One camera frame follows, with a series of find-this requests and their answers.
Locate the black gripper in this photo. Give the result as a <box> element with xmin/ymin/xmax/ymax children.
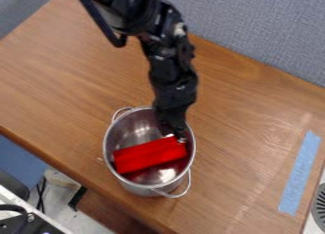
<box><xmin>149</xmin><ymin>59</ymin><xmax>199</xmax><ymax>143</ymax></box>

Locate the silver metal pot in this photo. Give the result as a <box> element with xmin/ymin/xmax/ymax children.
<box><xmin>103</xmin><ymin>107</ymin><xmax>196</xmax><ymax>199</ymax></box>

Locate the red rectangular block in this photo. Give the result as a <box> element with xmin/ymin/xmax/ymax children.
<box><xmin>113</xmin><ymin>134</ymin><xmax>188</xmax><ymax>174</ymax></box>

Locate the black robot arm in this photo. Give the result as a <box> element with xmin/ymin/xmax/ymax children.
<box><xmin>79</xmin><ymin>0</ymin><xmax>199</xmax><ymax>141</ymax></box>

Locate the blue tape strip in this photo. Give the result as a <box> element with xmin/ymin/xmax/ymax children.
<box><xmin>279</xmin><ymin>130</ymin><xmax>321</xmax><ymax>216</ymax></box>

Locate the grey fan grille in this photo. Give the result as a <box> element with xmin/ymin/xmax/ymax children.
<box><xmin>312</xmin><ymin>183</ymin><xmax>325</xmax><ymax>232</ymax></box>

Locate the black cable under table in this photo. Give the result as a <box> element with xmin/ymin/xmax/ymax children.
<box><xmin>35</xmin><ymin>175</ymin><xmax>48</xmax><ymax>214</ymax></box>

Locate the black device with handle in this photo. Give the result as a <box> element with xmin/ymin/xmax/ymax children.
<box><xmin>0</xmin><ymin>205</ymin><xmax>65</xmax><ymax>234</ymax></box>

